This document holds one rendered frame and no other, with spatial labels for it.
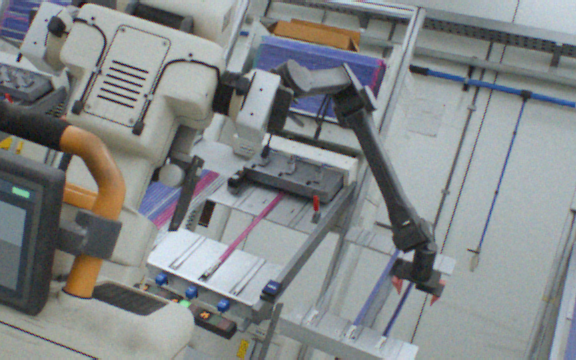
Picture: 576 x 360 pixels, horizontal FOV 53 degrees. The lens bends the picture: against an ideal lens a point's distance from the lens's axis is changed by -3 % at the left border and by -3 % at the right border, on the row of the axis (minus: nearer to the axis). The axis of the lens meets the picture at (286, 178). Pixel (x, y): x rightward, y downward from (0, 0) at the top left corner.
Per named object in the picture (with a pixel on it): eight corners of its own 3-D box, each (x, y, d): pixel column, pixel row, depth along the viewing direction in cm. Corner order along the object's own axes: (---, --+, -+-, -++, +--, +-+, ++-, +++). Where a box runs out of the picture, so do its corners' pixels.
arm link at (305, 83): (322, 76, 163) (352, 57, 158) (345, 119, 163) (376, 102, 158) (244, 83, 123) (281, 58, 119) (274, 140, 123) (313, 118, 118)
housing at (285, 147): (347, 201, 216) (349, 169, 208) (233, 166, 235) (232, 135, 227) (355, 190, 222) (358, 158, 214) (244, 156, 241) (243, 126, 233)
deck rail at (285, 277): (258, 325, 166) (257, 310, 162) (252, 323, 167) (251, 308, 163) (356, 195, 218) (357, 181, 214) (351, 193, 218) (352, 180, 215)
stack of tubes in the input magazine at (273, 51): (360, 125, 211) (383, 56, 213) (239, 94, 230) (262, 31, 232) (368, 134, 222) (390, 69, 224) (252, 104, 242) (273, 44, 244)
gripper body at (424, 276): (405, 265, 162) (409, 245, 158) (441, 277, 159) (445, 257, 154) (397, 280, 158) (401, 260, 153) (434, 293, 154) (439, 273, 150)
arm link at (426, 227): (391, 241, 149) (420, 228, 145) (391, 212, 158) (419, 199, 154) (415, 270, 154) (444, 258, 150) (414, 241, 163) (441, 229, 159)
